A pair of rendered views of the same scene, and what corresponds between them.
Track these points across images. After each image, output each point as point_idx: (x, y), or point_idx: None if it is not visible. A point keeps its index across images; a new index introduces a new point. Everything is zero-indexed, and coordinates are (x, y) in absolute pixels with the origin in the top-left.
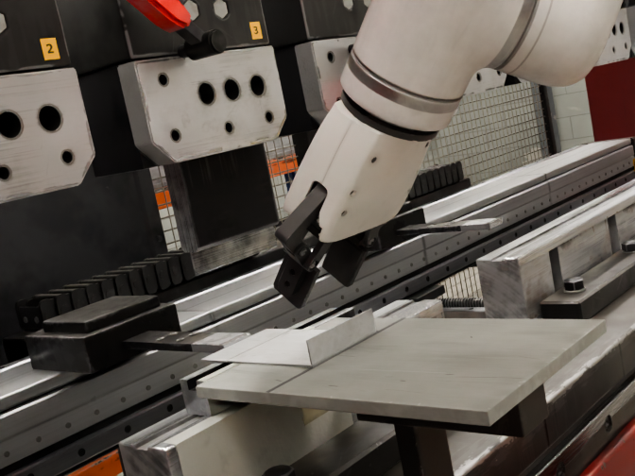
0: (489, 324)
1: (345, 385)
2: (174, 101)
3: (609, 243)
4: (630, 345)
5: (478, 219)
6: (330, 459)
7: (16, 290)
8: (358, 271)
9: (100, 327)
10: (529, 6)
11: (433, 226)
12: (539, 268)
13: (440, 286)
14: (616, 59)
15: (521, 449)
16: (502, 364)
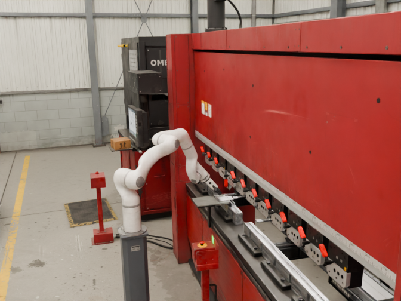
0: (207, 203)
1: (207, 197)
2: (219, 169)
3: (259, 246)
4: (228, 239)
5: (261, 221)
6: (220, 209)
7: None
8: (218, 194)
9: None
10: None
11: (268, 218)
12: (246, 229)
13: (289, 241)
14: (262, 214)
15: (216, 224)
16: (197, 200)
